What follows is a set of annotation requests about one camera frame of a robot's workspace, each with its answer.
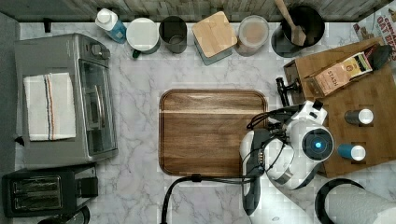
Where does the wooden drawer black handle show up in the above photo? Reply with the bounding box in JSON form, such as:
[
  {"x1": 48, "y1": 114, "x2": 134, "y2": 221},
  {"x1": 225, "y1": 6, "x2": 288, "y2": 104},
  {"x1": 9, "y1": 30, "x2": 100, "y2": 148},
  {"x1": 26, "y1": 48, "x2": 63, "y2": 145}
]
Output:
[{"x1": 276, "y1": 60, "x2": 305, "y2": 106}]

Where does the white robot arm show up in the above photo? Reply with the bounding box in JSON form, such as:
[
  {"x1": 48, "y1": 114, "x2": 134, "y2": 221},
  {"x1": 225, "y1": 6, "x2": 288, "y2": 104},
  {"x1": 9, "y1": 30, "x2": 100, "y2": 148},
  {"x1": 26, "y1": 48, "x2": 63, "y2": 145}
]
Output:
[{"x1": 240, "y1": 100, "x2": 334, "y2": 224}]

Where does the large wooden cutting board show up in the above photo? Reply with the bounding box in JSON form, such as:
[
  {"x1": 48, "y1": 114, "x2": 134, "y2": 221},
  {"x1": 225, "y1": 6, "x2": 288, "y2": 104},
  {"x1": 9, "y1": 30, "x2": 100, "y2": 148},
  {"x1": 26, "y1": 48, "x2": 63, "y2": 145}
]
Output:
[{"x1": 159, "y1": 89, "x2": 267, "y2": 176}]

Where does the container with wooden lid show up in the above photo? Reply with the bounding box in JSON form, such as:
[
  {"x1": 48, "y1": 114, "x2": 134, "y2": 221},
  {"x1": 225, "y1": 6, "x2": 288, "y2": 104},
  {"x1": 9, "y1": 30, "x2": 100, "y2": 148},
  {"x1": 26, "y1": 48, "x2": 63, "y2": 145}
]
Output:
[{"x1": 191, "y1": 11, "x2": 237, "y2": 65}]

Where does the dark grey metal cup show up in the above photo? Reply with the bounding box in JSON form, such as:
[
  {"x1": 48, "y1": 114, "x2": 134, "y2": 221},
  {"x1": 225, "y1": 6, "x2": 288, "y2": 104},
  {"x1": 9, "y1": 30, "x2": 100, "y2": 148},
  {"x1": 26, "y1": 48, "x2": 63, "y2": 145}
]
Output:
[{"x1": 159, "y1": 16, "x2": 188, "y2": 54}]

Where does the white lidded green mug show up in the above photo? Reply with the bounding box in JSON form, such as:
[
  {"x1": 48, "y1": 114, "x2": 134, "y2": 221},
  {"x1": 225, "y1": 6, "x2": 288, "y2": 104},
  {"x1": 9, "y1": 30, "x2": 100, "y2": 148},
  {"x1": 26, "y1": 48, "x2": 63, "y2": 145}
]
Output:
[{"x1": 126, "y1": 18, "x2": 161, "y2": 59}]

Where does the clear container white lid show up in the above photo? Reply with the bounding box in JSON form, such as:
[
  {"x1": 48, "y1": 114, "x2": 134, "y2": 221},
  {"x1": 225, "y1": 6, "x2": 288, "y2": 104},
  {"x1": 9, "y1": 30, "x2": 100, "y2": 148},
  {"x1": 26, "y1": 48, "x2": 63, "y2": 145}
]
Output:
[{"x1": 235, "y1": 15, "x2": 269, "y2": 57}]

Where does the silver toaster oven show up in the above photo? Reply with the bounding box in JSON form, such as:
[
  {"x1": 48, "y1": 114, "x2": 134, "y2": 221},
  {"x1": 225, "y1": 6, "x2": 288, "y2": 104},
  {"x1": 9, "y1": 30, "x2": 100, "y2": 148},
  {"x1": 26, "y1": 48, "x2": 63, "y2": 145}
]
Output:
[{"x1": 15, "y1": 34, "x2": 119, "y2": 169}]

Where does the wooden spoon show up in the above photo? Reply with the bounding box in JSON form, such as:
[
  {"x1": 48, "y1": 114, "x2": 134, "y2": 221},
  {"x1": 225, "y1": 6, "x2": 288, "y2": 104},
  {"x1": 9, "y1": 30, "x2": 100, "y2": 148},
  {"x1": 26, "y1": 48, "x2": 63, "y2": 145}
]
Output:
[{"x1": 274, "y1": 0, "x2": 306, "y2": 46}]

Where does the blue bottle white cap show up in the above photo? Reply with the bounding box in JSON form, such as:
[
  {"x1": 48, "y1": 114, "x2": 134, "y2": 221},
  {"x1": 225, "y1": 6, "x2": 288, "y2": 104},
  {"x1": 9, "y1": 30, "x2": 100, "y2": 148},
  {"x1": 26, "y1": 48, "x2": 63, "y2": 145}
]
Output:
[{"x1": 95, "y1": 8, "x2": 126, "y2": 44}]

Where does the wooden tea bag organizer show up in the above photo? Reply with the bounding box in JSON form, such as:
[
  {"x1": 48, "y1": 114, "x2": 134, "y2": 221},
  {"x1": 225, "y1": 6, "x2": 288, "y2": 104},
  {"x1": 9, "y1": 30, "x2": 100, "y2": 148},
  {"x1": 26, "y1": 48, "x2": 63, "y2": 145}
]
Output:
[{"x1": 306, "y1": 44, "x2": 392, "y2": 98}]

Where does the black utensil crock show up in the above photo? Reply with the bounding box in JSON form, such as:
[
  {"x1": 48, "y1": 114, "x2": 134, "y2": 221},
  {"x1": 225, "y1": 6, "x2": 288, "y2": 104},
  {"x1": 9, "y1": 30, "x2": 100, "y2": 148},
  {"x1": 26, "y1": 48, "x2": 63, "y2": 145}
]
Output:
[{"x1": 271, "y1": 5, "x2": 326, "y2": 59}]

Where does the striped white dish towel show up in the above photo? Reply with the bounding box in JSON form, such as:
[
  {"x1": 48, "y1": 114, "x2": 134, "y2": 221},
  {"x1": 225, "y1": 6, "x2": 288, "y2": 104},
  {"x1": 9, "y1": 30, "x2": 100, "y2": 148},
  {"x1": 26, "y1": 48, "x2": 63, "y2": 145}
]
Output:
[{"x1": 23, "y1": 73, "x2": 77, "y2": 141}]

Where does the teal spice shaker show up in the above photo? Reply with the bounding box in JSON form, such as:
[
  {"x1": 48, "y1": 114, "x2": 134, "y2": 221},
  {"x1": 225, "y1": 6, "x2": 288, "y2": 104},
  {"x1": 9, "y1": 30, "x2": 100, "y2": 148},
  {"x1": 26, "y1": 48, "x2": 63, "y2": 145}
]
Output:
[{"x1": 337, "y1": 144, "x2": 366, "y2": 161}]

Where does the dark grey spice shaker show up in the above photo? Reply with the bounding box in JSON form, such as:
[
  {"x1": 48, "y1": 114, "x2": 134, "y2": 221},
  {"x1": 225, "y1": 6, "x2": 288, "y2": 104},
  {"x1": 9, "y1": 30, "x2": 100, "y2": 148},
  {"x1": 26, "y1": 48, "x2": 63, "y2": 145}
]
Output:
[{"x1": 345, "y1": 108, "x2": 374, "y2": 125}]

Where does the black slot toaster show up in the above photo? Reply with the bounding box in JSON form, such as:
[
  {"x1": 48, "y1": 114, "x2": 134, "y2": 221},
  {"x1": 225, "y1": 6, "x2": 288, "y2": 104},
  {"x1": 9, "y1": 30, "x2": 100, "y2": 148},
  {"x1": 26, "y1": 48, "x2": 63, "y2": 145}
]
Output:
[{"x1": 2, "y1": 163, "x2": 98, "y2": 217}]

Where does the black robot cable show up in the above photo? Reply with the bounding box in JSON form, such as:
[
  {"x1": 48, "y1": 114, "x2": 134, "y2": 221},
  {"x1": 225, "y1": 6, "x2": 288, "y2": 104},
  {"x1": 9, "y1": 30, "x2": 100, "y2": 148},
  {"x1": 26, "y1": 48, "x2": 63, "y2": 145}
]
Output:
[{"x1": 160, "y1": 173, "x2": 260, "y2": 224}]

